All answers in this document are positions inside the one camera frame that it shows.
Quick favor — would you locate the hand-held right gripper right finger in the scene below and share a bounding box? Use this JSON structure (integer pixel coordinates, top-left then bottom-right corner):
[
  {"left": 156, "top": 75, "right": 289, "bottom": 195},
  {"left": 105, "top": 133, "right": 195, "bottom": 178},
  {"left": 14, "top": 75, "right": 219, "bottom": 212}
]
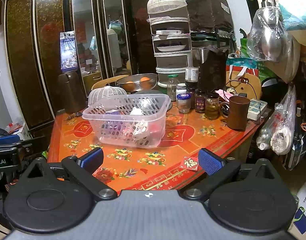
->
[{"left": 184, "top": 148, "right": 285, "bottom": 200}]

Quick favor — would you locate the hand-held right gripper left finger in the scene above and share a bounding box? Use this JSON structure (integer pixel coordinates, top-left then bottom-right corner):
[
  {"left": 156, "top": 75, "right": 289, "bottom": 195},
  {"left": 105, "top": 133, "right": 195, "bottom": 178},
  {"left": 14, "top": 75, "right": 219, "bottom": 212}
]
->
[{"left": 16, "top": 147, "right": 118, "bottom": 201}]

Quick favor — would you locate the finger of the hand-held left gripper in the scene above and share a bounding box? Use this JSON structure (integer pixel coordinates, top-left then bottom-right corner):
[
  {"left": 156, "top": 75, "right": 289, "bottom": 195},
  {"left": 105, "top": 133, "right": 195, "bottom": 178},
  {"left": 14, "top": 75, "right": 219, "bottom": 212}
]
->
[
  {"left": 0, "top": 137, "right": 48, "bottom": 157},
  {"left": 0, "top": 134, "right": 21, "bottom": 145}
]

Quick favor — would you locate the purple box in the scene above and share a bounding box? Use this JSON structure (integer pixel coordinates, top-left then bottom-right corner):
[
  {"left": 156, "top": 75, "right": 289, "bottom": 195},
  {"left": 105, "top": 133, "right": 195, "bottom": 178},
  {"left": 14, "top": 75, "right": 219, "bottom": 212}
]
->
[{"left": 103, "top": 109, "right": 125, "bottom": 120}]

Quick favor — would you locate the clear plastic basket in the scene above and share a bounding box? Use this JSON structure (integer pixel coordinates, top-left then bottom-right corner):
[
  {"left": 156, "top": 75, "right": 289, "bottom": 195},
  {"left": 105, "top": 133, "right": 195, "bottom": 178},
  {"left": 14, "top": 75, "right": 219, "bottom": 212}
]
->
[{"left": 82, "top": 94, "right": 171, "bottom": 148}]

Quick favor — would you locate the white barcode box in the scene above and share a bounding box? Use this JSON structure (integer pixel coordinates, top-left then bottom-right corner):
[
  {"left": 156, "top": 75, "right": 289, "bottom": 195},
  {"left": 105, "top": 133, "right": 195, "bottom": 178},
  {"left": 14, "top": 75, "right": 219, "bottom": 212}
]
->
[{"left": 133, "top": 124, "right": 150, "bottom": 143}]

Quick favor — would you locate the white packet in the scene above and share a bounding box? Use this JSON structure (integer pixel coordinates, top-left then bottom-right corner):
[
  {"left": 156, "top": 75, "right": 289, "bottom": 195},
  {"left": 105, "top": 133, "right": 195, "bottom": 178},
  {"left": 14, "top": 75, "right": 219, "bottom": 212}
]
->
[{"left": 129, "top": 106, "right": 146, "bottom": 117}]

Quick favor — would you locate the red envelope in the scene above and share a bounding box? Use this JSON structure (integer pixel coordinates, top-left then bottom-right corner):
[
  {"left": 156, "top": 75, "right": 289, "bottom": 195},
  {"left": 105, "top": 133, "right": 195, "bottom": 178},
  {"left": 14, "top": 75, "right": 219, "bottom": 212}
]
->
[{"left": 180, "top": 156, "right": 199, "bottom": 172}]

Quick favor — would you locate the orange printed tablecloth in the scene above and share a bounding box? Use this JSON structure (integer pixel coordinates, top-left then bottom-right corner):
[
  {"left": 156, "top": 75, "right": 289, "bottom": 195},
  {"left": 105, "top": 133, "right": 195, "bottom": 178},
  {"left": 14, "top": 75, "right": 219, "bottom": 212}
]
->
[{"left": 47, "top": 100, "right": 270, "bottom": 193}]

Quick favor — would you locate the brown mug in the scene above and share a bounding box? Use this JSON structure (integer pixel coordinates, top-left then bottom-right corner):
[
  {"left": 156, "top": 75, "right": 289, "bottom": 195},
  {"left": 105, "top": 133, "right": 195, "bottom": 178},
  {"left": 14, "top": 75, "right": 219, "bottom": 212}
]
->
[{"left": 219, "top": 95, "right": 251, "bottom": 131}]

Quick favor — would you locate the small brown bottle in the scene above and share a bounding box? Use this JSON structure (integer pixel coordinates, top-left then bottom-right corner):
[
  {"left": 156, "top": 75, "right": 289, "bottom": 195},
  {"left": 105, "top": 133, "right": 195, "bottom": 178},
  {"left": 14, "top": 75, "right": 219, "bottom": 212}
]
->
[{"left": 194, "top": 90, "right": 206, "bottom": 113}]

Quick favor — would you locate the blue lid glass jar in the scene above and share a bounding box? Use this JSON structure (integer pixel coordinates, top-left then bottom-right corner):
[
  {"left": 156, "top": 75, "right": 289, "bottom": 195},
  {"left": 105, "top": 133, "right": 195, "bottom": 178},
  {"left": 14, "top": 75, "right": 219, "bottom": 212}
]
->
[{"left": 177, "top": 94, "right": 192, "bottom": 114}]

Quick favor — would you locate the white plastic colander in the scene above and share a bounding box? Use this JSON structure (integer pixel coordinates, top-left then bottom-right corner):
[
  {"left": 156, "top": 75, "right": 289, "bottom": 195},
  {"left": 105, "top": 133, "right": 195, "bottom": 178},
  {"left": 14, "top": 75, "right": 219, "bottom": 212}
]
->
[{"left": 88, "top": 86, "right": 127, "bottom": 107}]

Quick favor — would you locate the pink paper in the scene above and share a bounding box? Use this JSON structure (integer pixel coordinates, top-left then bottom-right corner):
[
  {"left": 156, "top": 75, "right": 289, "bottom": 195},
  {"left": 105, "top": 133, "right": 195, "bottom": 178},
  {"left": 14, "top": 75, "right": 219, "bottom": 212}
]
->
[{"left": 215, "top": 89, "right": 234, "bottom": 100}]

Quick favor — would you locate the brown thermos jug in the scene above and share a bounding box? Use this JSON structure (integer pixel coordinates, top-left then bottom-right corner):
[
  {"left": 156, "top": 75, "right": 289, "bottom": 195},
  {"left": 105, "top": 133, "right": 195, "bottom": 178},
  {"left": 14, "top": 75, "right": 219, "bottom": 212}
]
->
[{"left": 58, "top": 70, "right": 87, "bottom": 114}]

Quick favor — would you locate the clear plastic bag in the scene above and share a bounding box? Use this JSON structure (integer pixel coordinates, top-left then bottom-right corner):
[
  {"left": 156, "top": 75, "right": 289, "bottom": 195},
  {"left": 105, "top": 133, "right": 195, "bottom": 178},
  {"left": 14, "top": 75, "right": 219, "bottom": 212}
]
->
[{"left": 257, "top": 86, "right": 298, "bottom": 155}]

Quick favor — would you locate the white lid jar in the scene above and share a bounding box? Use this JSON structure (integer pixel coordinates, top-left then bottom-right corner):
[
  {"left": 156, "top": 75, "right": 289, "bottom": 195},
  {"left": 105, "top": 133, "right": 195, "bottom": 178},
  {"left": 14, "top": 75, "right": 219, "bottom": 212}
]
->
[{"left": 175, "top": 83, "right": 187, "bottom": 97}]

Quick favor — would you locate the green lid glass jar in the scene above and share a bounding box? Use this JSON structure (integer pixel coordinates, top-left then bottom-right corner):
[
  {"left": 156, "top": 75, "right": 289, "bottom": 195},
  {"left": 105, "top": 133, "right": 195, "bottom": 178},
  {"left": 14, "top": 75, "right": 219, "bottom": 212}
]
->
[{"left": 167, "top": 74, "right": 180, "bottom": 102}]

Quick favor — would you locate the dark wooden wardrobe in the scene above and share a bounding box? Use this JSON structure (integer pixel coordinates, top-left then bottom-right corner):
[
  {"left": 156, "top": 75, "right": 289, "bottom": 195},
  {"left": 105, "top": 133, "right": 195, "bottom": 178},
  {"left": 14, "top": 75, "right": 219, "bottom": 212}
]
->
[{"left": 0, "top": 0, "right": 173, "bottom": 140}]

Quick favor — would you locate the light wooden cutout chair back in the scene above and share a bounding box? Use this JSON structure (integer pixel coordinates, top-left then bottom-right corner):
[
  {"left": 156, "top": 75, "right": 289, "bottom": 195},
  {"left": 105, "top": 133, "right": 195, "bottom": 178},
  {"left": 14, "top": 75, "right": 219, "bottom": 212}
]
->
[{"left": 225, "top": 70, "right": 263, "bottom": 100}]

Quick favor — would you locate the dark bottle white label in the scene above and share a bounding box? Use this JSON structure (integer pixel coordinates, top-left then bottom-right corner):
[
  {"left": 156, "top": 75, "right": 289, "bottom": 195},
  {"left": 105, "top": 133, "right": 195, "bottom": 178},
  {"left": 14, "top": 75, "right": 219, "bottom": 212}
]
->
[{"left": 185, "top": 67, "right": 199, "bottom": 90}]

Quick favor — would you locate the metal bowl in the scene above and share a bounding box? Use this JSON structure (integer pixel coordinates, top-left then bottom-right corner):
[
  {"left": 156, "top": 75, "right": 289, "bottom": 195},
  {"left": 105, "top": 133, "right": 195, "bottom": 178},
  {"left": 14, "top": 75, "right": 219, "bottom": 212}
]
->
[{"left": 116, "top": 73, "right": 158, "bottom": 92}]

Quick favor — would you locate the black metal appliance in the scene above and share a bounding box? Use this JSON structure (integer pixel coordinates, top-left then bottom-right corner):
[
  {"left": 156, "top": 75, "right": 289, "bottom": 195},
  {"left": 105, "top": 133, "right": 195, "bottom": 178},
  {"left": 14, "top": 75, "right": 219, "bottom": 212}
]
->
[{"left": 193, "top": 47, "right": 229, "bottom": 93}]

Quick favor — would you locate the blue printed hanging bag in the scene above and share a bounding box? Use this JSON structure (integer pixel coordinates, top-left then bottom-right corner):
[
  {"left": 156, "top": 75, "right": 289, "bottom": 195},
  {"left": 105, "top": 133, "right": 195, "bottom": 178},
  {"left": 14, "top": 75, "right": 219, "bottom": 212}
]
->
[{"left": 60, "top": 31, "right": 78, "bottom": 72}]

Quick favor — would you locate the white blue-print cardboard box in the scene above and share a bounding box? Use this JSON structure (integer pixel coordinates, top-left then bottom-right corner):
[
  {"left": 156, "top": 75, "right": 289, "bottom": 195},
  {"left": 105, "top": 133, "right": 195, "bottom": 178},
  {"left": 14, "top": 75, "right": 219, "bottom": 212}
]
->
[{"left": 292, "top": 182, "right": 306, "bottom": 236}]

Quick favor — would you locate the white plate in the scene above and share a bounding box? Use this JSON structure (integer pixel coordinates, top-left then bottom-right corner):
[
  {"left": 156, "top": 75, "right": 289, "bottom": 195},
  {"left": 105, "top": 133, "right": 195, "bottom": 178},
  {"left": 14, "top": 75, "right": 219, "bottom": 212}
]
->
[{"left": 157, "top": 44, "right": 187, "bottom": 52}]

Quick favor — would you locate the tiered mesh food cover rack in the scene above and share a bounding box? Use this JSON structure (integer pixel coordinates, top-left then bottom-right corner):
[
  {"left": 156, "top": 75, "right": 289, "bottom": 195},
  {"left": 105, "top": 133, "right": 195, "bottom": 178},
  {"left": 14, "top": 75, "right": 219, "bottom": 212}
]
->
[{"left": 147, "top": 0, "right": 193, "bottom": 88}]

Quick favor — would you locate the white flat carton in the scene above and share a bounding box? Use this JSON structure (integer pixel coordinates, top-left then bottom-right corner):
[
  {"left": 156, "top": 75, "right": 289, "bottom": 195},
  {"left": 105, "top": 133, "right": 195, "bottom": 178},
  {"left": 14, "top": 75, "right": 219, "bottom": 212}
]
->
[{"left": 156, "top": 29, "right": 182, "bottom": 35}]

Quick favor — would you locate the plastic bag with metal ladle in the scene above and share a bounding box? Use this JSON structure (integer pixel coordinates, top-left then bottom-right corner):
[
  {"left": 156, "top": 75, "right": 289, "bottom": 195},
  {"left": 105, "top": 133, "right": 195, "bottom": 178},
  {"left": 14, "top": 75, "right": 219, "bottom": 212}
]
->
[{"left": 247, "top": 1, "right": 293, "bottom": 62}]

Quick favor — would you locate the dark cloth covered appliance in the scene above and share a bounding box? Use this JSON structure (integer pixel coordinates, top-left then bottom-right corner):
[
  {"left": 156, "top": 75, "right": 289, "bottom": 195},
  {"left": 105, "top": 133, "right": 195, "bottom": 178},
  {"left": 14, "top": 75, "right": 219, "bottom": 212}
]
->
[{"left": 185, "top": 0, "right": 236, "bottom": 48}]

